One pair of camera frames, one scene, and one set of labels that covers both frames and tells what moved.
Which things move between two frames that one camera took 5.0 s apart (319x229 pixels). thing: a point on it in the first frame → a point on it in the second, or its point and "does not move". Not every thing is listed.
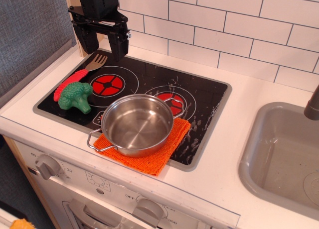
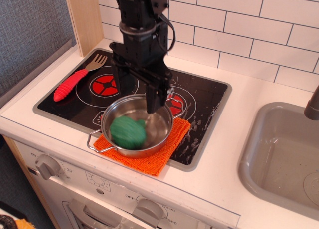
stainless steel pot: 136,125 does not move
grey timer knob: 47,166 does not move
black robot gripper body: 99,11 → 144,54
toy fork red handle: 96,63 does not move
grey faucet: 311,110 does not move
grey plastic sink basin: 278,162 does not move
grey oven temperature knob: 148,212 does not move
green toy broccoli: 75,95 → 128,133
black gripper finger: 119,43 → 156,97
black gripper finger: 87,36 → 127,81
